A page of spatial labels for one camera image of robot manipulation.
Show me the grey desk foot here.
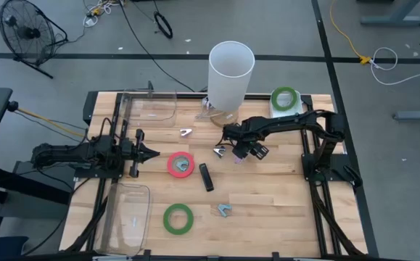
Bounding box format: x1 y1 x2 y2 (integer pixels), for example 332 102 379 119
392 109 420 122

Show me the long black floor cable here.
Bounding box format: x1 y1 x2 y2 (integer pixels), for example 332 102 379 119
118 0 196 93

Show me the white shade wooden base lamp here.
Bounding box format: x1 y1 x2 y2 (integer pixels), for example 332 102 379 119
207 40 257 129

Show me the yellow extension cable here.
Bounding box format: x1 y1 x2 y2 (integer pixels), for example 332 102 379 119
329 0 373 65

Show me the black aluminium table frame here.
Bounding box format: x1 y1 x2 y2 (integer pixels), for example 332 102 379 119
64 90 380 261

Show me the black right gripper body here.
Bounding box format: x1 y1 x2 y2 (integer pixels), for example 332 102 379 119
222 122 270 161

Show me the pink tape roll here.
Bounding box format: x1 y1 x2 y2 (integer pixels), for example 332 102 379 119
166 151 196 179

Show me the white plastic bin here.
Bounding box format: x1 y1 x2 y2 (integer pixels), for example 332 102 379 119
268 91 304 120

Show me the thin yellow cable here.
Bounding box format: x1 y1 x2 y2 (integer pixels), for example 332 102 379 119
16 106 88 139

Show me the white floor cable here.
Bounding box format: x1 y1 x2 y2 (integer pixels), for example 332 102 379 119
370 46 420 87

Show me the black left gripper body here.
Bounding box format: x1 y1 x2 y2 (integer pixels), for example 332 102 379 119
120 128 146 179

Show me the clear plastic bin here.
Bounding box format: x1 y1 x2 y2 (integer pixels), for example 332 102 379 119
118 88 178 128
92 182 153 257

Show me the grey desk leg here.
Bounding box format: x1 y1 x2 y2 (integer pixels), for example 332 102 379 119
360 0 420 27

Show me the black floor fan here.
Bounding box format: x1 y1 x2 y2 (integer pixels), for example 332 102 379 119
0 0 69 80

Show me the coiled black cable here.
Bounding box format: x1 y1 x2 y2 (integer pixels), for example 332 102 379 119
153 10 175 40

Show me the white cables and plug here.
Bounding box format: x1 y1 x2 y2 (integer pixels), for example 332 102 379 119
82 0 123 28

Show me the green tape roll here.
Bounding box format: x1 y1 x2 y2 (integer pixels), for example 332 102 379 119
270 86 300 112
162 202 195 236

